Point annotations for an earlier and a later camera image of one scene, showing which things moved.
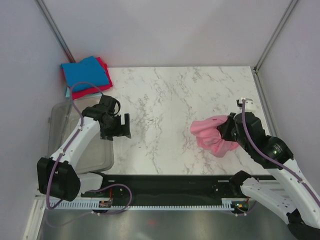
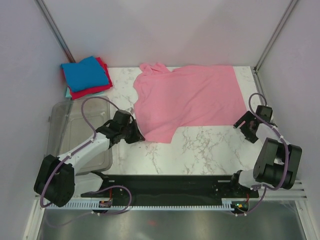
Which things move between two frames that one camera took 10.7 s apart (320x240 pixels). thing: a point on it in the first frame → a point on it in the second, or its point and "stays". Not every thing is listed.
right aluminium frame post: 288,10 stays
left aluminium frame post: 44,10 stays
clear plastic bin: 97,154 stays
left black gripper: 122,130 → 137,136
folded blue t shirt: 86,73 stays
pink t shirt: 208,137 → 199,95
